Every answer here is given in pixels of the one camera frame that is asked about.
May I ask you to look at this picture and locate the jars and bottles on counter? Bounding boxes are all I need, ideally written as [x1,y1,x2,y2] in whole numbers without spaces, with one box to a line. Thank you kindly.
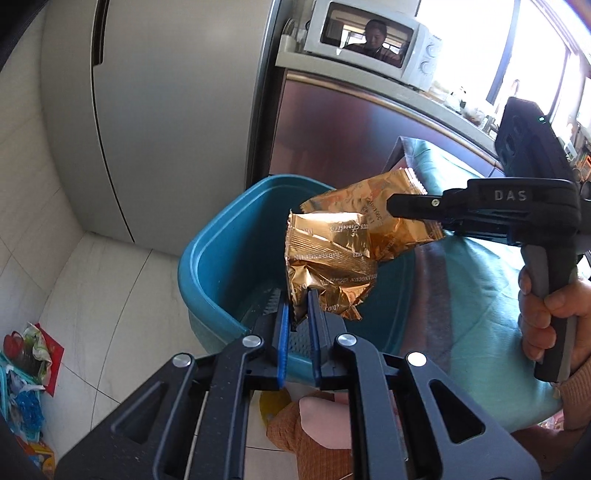
[431,83,502,134]

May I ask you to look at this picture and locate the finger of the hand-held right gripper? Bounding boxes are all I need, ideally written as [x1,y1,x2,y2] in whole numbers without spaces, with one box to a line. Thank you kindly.
[387,182,469,222]

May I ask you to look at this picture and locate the person's right forearm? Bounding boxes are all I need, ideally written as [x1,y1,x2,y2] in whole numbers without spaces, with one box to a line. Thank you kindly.
[551,364,591,432]

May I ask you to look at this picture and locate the teal plastic bin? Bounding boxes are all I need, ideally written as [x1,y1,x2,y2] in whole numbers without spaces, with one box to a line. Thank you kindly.
[178,174,416,386]

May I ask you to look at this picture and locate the teal tablecloth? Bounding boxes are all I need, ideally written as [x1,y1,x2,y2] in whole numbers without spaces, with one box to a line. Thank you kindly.
[383,136,564,428]

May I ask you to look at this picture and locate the small gold foil wrapper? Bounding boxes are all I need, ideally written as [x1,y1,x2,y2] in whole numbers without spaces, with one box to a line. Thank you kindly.
[284,210,377,321]

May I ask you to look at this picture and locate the stainless steel kitchen cabinet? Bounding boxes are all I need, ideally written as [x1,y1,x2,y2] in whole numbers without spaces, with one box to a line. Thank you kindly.
[268,69,504,185]

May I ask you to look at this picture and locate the person's right hand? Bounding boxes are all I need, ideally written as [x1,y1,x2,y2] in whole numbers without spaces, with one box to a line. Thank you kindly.
[517,265,591,364]

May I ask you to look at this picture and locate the person's leg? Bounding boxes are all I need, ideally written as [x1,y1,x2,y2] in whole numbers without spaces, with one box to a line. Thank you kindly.
[265,390,398,480]

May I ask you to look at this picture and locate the yellow object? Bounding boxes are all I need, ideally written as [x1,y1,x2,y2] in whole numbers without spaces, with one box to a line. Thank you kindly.
[259,390,291,426]

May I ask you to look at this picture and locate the white microwave oven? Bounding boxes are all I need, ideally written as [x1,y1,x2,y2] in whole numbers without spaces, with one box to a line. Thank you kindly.
[302,0,444,90]

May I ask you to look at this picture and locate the grey refrigerator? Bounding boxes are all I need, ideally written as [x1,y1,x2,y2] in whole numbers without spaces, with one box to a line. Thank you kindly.
[39,0,278,254]

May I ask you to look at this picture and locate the large gold foil wrapper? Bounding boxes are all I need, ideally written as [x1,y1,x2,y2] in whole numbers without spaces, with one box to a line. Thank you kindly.
[300,167,445,263]

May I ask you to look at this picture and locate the pile of plastic bags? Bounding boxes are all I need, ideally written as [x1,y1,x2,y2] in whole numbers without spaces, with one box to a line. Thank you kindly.
[0,322,65,462]

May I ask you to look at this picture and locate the window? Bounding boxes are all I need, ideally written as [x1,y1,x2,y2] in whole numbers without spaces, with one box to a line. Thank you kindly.
[416,0,591,153]

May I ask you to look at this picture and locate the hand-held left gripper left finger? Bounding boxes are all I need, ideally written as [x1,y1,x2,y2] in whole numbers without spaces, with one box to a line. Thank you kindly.
[54,287,296,480]

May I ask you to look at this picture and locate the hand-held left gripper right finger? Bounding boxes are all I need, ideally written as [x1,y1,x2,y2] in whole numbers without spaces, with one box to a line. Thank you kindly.
[307,288,543,480]

